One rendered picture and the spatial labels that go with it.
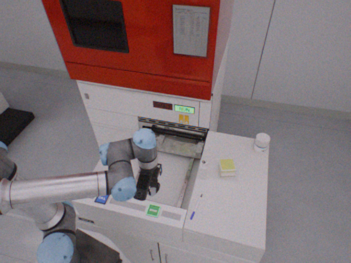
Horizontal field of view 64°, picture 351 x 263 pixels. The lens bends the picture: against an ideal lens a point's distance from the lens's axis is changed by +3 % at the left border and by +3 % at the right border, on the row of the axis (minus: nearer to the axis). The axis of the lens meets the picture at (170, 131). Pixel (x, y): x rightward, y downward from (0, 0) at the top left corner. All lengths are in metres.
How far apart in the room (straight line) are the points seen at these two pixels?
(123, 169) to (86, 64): 0.83
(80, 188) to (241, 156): 0.94
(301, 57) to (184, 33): 1.95
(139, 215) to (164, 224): 0.13
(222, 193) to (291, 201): 1.32
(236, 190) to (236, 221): 0.16
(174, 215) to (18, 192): 0.70
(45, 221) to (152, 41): 0.86
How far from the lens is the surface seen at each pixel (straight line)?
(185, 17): 1.22
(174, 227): 1.29
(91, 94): 1.76
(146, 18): 1.28
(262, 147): 1.52
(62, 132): 3.23
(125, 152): 0.92
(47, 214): 1.15
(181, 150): 1.63
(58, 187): 0.84
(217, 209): 1.32
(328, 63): 3.12
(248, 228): 1.31
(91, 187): 0.84
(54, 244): 1.15
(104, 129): 1.95
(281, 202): 2.59
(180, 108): 1.56
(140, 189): 1.05
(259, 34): 2.92
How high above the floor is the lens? 2.12
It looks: 46 degrees down
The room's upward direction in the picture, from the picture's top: 2 degrees counter-clockwise
